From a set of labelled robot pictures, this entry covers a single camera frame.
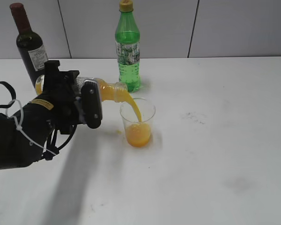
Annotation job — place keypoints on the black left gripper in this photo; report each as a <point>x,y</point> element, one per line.
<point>54,108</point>

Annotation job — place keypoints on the orange juice bottle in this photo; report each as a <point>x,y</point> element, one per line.
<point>107,91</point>

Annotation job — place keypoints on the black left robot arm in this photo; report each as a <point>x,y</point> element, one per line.
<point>19,149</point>

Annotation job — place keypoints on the transparent plastic cup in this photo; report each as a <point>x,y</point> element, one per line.
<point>138,133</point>

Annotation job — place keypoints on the dark red wine bottle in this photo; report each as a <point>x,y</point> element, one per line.
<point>30,44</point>

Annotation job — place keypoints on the green soda bottle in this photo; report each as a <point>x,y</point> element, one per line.
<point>127,37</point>

